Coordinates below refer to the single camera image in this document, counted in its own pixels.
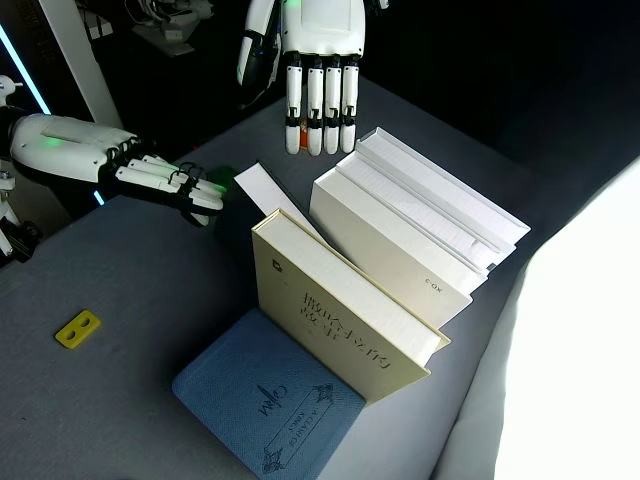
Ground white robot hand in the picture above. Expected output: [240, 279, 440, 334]
[236, 0, 367, 157]
[9, 112, 236, 229]

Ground cyan light strip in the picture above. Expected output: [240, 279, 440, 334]
[0, 23, 107, 207]

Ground yellow block with two holes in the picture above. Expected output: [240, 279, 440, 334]
[53, 309, 103, 350]

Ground white book with tan label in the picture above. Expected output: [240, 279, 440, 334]
[308, 152, 501, 329]

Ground grey table cloth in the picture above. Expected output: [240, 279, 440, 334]
[0, 74, 640, 480]

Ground cream hardcover book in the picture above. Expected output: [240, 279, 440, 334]
[250, 208, 452, 406]

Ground blue clothbound book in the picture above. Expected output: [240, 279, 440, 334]
[171, 307, 367, 480]

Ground white frame post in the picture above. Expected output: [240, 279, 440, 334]
[38, 0, 125, 130]

